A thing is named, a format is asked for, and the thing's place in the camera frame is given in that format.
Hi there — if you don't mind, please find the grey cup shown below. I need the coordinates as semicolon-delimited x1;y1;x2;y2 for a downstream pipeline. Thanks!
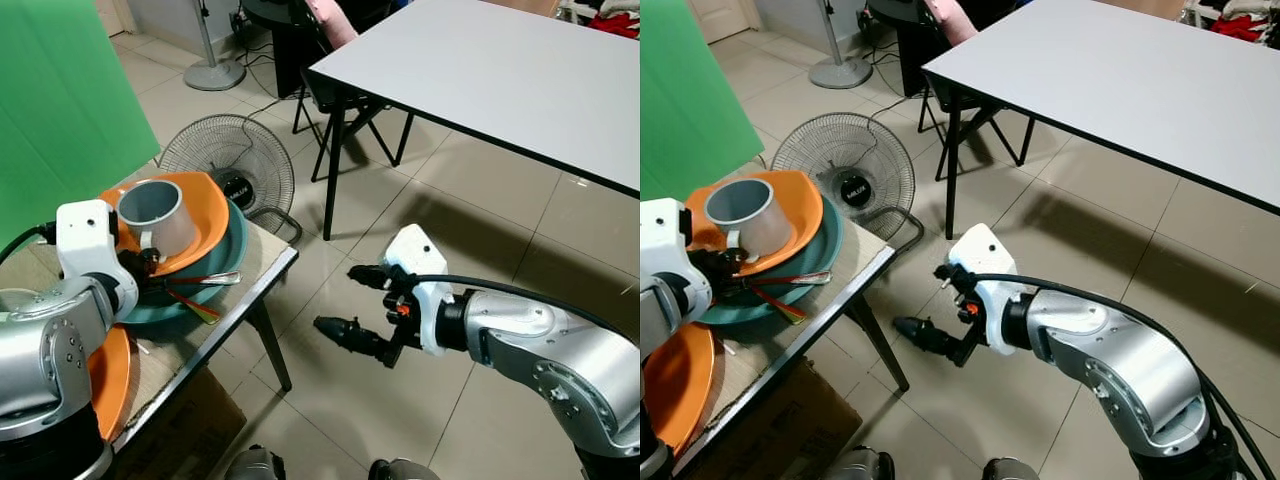
704;177;784;263
117;179;199;259

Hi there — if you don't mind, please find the red chopstick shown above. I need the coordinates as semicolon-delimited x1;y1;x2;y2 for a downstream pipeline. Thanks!
165;288;224;324
750;286;807;324

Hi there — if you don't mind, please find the silver spoon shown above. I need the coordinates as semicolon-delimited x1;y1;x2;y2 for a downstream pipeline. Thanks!
745;270;834;289
150;270;242;291

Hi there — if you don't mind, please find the orange plate under cup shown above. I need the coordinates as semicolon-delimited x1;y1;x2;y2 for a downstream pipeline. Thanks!
684;169;825;278
99;171;231;278

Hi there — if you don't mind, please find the teal plate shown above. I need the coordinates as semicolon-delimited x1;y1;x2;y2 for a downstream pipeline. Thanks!
120;200;250;325
697;200;847;326

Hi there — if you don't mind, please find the small black-framed side table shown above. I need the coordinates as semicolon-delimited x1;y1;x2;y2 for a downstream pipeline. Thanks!
640;214;912;477
0;214;301;453

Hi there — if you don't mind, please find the bare orange plate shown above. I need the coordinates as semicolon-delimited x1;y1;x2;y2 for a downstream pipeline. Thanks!
643;321;717;458
87;324;134;442

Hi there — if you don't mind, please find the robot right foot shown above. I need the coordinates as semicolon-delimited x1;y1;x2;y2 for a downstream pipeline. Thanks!
367;457;442;480
981;457;1052;480

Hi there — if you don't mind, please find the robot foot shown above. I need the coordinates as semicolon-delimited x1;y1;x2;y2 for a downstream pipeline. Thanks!
224;445;287;480
824;446;897;480
367;457;442;480
981;457;1052;480

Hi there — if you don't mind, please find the brown cardboard box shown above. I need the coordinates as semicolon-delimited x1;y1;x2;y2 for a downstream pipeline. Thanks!
688;358;867;480
108;368;247;480

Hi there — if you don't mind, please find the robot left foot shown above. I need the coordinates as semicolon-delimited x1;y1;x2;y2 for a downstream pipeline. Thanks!
224;445;287;480
824;446;897;480

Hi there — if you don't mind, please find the green backdrop board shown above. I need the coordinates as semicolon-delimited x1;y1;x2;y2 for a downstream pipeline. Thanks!
0;0;162;246
640;0;764;203

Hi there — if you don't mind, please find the black chair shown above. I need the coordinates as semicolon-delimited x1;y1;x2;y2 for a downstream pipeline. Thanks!
868;0;1038;183
240;0;416;183

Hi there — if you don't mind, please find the white door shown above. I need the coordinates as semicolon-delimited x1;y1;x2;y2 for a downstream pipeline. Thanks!
690;0;753;44
94;0;138;37

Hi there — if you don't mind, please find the large white table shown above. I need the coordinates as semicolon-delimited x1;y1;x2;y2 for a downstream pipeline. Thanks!
921;0;1280;242
305;0;641;242

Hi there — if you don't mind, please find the pink cloth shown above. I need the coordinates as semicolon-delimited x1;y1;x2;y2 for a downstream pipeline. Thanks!
922;0;980;47
303;0;359;51

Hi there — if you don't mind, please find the red clothes pile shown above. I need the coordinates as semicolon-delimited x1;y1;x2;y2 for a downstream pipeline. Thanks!
556;0;641;41
1183;0;1280;44

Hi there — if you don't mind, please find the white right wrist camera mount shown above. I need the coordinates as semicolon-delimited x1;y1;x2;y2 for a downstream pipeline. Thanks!
384;224;457;357
947;222;1033;358

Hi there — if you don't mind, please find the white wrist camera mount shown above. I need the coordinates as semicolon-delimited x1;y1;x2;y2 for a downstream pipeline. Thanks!
947;222;1033;358
54;199;141;303
384;224;457;357
640;197;695;293

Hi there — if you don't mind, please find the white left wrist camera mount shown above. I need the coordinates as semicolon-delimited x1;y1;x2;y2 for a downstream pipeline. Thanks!
640;197;695;293
54;199;141;303

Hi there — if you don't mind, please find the black wire-cage floor fan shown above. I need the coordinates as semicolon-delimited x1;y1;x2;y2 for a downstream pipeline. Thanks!
770;111;926;251
157;113;303;244

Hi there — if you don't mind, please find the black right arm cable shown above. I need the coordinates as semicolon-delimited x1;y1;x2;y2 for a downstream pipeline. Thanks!
412;273;641;347
972;272;1280;476

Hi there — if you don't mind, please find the grey pedestal stand base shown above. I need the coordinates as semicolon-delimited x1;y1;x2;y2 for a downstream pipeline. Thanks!
808;0;874;90
183;0;247;92

